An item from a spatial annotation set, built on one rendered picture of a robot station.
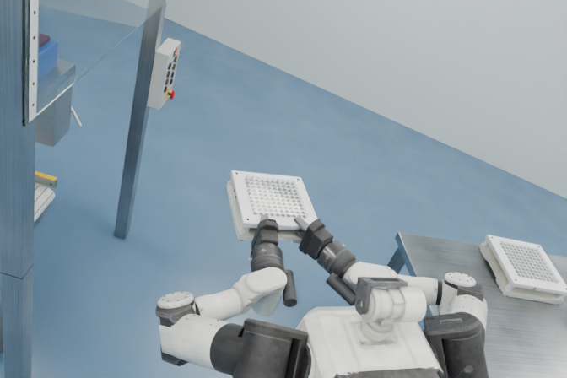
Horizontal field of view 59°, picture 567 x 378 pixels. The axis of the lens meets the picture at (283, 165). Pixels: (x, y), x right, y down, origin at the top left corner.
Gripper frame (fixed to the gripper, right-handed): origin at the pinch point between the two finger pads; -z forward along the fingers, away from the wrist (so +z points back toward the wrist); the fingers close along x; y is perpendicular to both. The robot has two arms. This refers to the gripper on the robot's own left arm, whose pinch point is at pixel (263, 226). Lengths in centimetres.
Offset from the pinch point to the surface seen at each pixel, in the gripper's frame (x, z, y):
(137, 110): 25, -87, -45
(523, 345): 17, 18, 91
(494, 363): 17, 26, 76
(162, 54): -4, -86, -38
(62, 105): -12, -24, -61
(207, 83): 105, -275, -3
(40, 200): 22, -19, -65
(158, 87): 11, -85, -38
